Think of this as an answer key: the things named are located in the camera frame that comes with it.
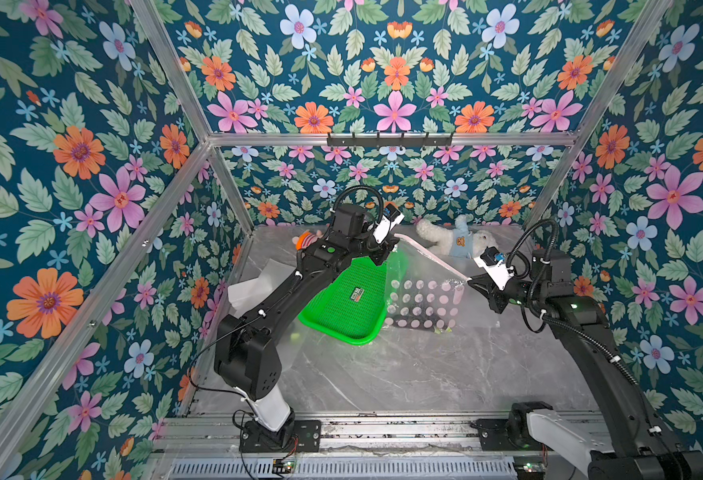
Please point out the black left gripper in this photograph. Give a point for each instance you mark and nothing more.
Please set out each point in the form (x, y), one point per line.
(379, 249)

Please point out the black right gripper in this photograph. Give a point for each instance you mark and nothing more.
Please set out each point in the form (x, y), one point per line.
(489, 290)

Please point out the green plastic basket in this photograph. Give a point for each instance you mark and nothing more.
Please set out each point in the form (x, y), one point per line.
(333, 313)

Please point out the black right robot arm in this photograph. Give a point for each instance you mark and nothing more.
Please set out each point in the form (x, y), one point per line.
(642, 446)

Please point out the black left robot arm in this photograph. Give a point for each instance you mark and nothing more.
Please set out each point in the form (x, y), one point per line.
(331, 253)

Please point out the small label card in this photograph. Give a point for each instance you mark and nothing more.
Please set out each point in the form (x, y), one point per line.
(357, 294)

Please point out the cartoon doll head toy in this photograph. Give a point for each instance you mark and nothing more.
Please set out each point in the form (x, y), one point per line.
(306, 239)

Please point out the white teddy bear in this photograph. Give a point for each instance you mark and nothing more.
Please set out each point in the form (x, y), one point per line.
(459, 241)

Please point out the white plastic box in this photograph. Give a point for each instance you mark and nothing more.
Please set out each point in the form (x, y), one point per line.
(245, 295)

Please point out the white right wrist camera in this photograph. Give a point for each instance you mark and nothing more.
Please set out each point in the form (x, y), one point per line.
(493, 262)

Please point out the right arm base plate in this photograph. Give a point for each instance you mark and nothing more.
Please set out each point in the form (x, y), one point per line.
(506, 435)

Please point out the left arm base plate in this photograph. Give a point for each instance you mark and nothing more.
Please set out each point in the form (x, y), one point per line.
(296, 436)

